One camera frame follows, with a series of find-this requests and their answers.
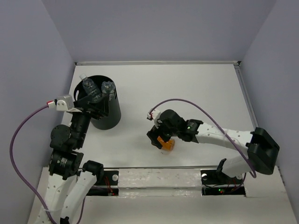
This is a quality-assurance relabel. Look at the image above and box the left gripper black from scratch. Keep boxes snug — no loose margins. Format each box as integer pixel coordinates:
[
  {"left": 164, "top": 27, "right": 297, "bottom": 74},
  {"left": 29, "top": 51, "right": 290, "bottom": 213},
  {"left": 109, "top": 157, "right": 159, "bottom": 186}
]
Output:
[{"left": 70, "top": 93, "right": 111, "bottom": 147}]

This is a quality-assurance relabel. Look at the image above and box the orange juice bottle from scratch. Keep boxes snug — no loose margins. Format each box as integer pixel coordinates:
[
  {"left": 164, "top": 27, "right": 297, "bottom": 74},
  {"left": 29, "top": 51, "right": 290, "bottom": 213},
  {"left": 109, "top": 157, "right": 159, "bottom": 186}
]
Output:
[{"left": 157, "top": 136, "right": 175, "bottom": 152}]

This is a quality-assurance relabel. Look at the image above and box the clear unlabelled plastic bottle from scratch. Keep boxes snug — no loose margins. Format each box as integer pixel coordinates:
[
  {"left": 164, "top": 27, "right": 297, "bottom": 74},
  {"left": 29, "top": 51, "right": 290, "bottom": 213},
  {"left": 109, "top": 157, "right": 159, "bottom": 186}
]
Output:
[{"left": 79, "top": 74, "right": 101, "bottom": 103}]

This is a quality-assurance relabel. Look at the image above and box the clear bottle black cap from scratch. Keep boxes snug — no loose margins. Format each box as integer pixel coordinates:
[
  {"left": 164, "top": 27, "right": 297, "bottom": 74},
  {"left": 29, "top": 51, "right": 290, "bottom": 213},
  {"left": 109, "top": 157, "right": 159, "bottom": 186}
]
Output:
[{"left": 101, "top": 81, "right": 116, "bottom": 101}]

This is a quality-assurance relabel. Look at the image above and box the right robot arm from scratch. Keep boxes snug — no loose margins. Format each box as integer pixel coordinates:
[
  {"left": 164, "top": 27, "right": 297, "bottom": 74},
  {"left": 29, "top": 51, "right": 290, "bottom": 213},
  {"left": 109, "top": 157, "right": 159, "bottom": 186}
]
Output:
[{"left": 147, "top": 109, "right": 280, "bottom": 183}]

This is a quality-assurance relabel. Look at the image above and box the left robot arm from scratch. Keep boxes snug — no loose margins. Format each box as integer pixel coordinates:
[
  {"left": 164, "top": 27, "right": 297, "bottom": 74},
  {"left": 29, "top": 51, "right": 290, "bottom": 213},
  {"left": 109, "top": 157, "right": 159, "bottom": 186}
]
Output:
[{"left": 36, "top": 95, "right": 109, "bottom": 224}]

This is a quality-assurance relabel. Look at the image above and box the black cylindrical bin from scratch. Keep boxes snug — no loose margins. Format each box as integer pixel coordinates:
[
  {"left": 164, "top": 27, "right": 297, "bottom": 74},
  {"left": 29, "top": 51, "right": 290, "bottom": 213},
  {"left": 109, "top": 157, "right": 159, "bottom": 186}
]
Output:
[{"left": 74, "top": 75, "right": 121, "bottom": 130}]

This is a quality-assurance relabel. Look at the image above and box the white foam strip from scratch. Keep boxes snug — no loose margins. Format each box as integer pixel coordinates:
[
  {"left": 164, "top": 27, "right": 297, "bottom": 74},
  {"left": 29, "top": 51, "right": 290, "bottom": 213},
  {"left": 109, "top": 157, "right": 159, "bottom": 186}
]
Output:
[{"left": 117, "top": 168, "right": 202, "bottom": 198}]

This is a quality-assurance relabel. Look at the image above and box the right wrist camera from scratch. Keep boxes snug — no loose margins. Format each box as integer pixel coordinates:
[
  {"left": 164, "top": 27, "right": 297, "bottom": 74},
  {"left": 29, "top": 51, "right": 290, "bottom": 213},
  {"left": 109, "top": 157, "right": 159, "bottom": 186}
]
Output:
[{"left": 147, "top": 109, "right": 161, "bottom": 128}]

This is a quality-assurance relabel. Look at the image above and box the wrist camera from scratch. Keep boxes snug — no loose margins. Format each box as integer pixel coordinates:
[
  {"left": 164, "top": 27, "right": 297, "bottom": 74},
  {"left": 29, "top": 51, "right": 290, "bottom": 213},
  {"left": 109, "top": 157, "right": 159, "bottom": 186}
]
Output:
[
  {"left": 147, "top": 109, "right": 161, "bottom": 128},
  {"left": 56, "top": 95, "right": 77, "bottom": 112}
]

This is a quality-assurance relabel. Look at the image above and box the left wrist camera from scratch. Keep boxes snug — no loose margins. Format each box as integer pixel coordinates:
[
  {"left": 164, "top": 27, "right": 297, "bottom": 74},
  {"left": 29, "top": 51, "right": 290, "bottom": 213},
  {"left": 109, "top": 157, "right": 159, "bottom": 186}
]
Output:
[{"left": 56, "top": 95, "right": 77, "bottom": 112}]

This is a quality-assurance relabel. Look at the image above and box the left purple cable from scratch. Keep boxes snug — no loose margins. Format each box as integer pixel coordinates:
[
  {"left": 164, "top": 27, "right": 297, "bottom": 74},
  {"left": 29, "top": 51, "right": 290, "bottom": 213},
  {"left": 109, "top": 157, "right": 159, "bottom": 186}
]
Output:
[{"left": 9, "top": 101, "right": 85, "bottom": 224}]

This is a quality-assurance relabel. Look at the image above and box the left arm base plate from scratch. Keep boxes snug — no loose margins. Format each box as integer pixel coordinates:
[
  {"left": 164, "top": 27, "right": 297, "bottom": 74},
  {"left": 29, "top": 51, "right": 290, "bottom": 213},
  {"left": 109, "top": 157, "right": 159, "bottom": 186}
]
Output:
[{"left": 87, "top": 169, "right": 119, "bottom": 196}]

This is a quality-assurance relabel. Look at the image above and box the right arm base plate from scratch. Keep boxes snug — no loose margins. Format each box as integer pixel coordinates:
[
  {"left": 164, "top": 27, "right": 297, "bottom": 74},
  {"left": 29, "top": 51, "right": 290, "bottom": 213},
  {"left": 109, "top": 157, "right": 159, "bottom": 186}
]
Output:
[{"left": 200, "top": 169, "right": 246, "bottom": 196}]

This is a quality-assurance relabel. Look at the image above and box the aluminium table rail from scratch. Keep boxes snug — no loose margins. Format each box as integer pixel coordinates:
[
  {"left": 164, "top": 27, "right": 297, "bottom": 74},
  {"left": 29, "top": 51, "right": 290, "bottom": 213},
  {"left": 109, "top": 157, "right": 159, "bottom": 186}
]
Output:
[{"left": 75, "top": 61, "right": 240, "bottom": 66}]

